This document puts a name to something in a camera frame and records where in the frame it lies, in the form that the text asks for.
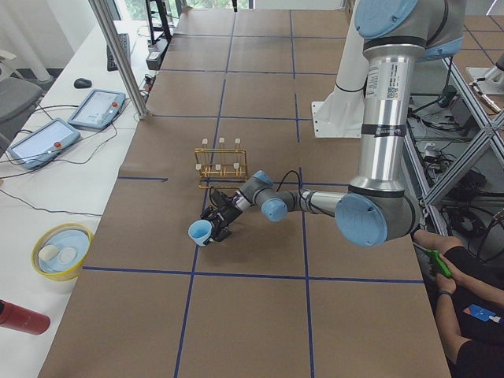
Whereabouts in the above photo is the yellow rimmed blue bowl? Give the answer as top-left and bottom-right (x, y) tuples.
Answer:
(31, 223), (94, 282)

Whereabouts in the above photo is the aluminium frame post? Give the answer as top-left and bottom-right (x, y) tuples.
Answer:
(88, 0), (148, 120)

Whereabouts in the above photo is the black computer mouse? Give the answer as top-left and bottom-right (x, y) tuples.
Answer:
(73, 78), (92, 89)

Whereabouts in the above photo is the seated operator person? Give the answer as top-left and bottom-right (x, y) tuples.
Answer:
(412, 229), (503, 377)

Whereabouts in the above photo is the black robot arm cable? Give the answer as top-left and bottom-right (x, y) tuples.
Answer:
(277, 169), (303, 190)

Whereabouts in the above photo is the light blue plastic cup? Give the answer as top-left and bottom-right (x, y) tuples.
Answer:
(188, 220), (213, 246)

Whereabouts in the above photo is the white round block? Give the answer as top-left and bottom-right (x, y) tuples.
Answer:
(39, 244), (60, 262)

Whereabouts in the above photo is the white round lid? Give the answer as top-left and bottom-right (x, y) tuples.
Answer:
(57, 246), (77, 265)

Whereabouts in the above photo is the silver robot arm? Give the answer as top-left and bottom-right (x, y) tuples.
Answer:
(188, 1), (466, 246)

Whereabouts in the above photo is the green handheld controller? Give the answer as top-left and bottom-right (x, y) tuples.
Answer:
(413, 243), (452, 278)

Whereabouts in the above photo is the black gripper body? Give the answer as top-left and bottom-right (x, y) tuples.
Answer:
(208, 189), (243, 231)

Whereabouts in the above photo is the gold wire cup holder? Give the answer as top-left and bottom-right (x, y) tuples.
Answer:
(195, 137), (249, 189)

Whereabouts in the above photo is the black keyboard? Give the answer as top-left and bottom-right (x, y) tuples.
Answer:
(106, 32), (132, 72)

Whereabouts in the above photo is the red cylindrical bottle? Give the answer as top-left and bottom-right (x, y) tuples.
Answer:
(1, 300), (50, 335)

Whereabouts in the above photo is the blue teach pendant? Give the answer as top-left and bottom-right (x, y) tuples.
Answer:
(7, 118), (80, 169)
(68, 89), (126, 131)

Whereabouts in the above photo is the far blue teach pendant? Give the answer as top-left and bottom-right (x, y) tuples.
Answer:
(68, 89), (126, 131)

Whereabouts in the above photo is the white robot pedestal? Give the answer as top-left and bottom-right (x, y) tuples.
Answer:
(312, 1), (369, 139)

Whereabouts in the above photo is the near blue teach pendant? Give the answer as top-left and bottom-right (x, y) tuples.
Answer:
(7, 118), (80, 169)

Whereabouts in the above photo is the grey office chair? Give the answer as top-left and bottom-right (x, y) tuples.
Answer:
(1, 75), (43, 150)

